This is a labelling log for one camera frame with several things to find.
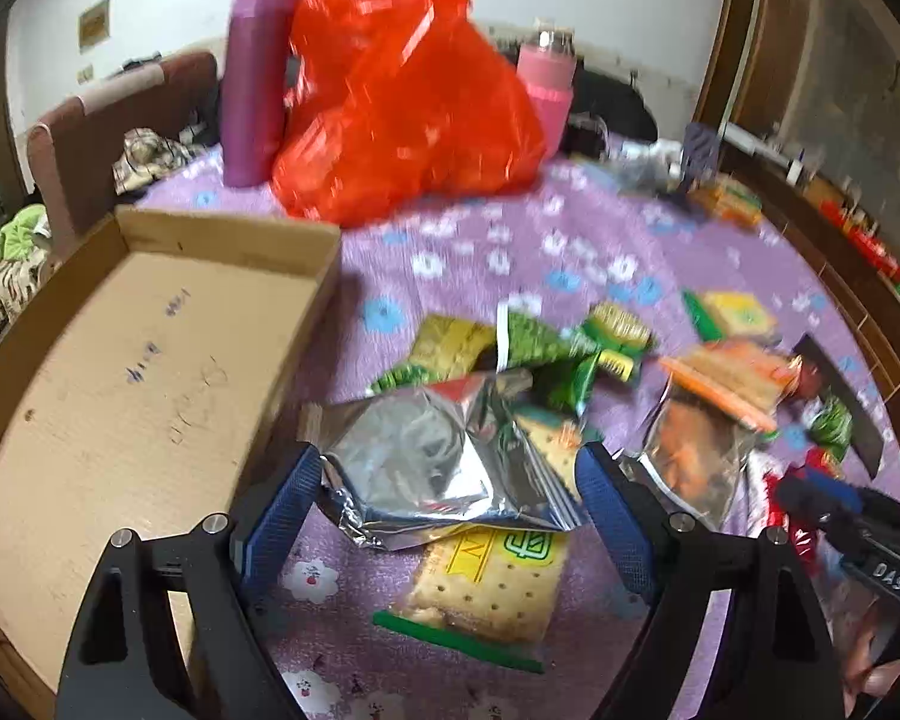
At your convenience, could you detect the grey plastic bag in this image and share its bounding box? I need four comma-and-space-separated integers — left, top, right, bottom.
613, 141, 683, 194

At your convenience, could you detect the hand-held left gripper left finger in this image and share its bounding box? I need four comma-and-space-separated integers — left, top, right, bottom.
55, 441, 323, 720

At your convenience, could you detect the green white-edged snack packet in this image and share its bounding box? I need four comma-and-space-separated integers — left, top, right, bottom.
495, 304, 601, 391

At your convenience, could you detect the wooden sideboard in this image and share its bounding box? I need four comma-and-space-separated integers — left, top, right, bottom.
720, 120, 900, 410

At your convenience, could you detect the small green snack packet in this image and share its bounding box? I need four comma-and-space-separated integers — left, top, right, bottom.
804, 396, 854, 462

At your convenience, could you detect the purple floral tablecloth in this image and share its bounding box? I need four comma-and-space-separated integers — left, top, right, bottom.
131, 131, 900, 720

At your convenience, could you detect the large silver snack packet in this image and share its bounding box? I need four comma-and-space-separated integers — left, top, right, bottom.
300, 371, 586, 552

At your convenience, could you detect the orange cracker packet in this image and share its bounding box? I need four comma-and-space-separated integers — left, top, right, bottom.
658, 340, 803, 432

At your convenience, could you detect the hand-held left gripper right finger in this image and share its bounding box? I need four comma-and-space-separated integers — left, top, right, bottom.
574, 441, 848, 720

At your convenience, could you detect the crinkled silver snack packet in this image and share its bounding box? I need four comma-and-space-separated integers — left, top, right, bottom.
641, 390, 766, 527

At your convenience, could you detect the green-yellow noodle snack packet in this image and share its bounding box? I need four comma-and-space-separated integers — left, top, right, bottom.
581, 302, 657, 385

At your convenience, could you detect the patterned beige cloth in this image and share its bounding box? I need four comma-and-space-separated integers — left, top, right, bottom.
0, 240, 55, 331
112, 127, 205, 196

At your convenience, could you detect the row of red boxes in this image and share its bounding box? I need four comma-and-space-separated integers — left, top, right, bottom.
817, 195, 900, 295

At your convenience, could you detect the cardboard box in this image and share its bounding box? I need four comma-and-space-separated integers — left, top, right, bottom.
0, 206, 344, 720

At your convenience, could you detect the yellow and green snack packet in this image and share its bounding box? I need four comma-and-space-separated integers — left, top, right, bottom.
371, 313, 496, 395

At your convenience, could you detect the orange packets heap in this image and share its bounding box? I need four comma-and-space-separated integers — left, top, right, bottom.
688, 176, 764, 230

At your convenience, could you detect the green cloth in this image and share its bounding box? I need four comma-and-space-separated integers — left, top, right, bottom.
0, 204, 50, 256

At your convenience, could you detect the red snack packet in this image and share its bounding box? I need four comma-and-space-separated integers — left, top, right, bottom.
754, 450, 848, 563

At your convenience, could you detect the pink sleeved bottle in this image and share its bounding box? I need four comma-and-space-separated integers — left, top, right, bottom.
516, 19, 578, 158

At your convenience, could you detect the purple thermos flask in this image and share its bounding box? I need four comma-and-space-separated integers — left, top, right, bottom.
221, 0, 305, 188

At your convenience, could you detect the person's right hand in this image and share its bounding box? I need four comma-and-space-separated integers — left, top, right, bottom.
844, 604, 900, 700

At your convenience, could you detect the red plastic bag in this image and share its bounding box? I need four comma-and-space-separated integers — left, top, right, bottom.
270, 0, 548, 227

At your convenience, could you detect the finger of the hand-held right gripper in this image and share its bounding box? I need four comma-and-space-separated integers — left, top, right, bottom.
776, 465, 867, 522

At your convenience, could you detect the wooden door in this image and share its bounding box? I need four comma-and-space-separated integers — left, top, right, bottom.
694, 0, 900, 166

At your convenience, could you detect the green-edged cracker packet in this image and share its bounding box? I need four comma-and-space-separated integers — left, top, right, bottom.
681, 289, 781, 346
373, 525, 571, 672

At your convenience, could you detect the brown upholstered chair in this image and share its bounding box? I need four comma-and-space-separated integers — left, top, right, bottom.
26, 51, 220, 260

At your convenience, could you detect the yellow wall plate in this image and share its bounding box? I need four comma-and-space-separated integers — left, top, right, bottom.
79, 0, 112, 53

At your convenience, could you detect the small cracker packet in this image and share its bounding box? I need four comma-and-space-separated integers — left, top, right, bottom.
514, 409, 605, 496

